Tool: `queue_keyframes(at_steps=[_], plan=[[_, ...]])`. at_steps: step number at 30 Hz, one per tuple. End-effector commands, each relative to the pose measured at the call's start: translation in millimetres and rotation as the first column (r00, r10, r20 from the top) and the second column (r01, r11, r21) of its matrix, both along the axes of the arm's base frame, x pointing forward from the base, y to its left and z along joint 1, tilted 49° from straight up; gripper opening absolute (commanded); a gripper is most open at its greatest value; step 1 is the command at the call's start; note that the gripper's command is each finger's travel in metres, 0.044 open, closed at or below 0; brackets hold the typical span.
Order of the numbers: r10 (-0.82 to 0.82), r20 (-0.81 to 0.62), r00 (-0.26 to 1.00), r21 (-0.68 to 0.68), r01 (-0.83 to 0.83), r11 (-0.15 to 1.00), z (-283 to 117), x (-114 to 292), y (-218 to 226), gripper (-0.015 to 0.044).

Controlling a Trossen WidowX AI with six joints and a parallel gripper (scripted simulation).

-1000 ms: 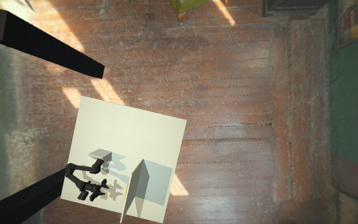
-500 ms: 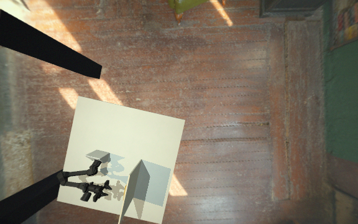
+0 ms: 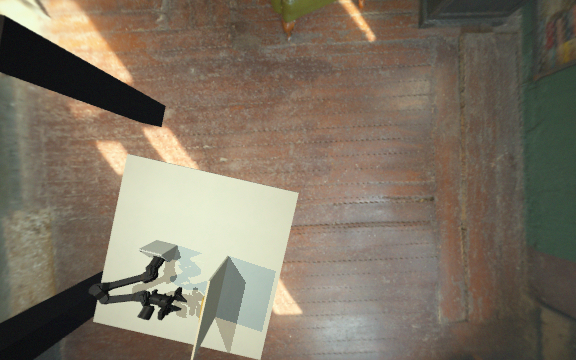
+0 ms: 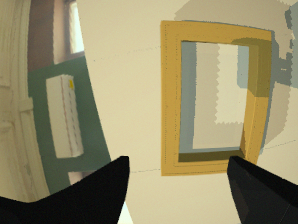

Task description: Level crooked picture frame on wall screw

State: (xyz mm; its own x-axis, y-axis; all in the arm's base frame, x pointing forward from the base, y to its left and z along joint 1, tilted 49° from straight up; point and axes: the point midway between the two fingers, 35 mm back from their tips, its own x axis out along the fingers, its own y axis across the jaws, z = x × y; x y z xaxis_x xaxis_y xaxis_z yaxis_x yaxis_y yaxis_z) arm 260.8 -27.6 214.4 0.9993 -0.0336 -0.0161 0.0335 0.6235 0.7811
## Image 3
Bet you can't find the cream wall panel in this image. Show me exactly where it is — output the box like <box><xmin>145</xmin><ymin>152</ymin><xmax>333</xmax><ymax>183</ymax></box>
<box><xmin>191</xmin><ymin>256</ymin><xmax>229</xmax><ymax>360</ymax></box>

